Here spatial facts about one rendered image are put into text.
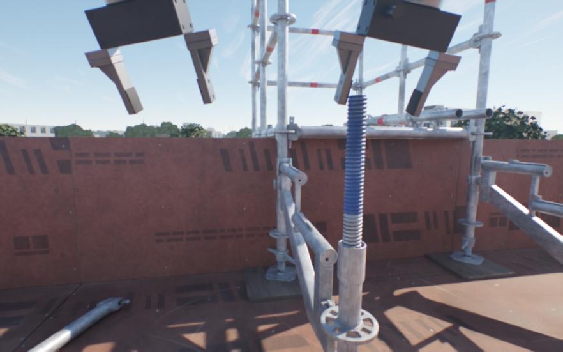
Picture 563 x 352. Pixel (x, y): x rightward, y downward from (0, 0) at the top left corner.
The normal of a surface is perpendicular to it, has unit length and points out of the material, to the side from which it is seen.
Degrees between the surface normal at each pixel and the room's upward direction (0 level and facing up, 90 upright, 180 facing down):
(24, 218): 90
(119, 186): 90
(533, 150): 90
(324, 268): 91
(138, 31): 114
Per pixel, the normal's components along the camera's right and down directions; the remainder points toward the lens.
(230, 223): 0.18, 0.13
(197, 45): -0.09, 0.51
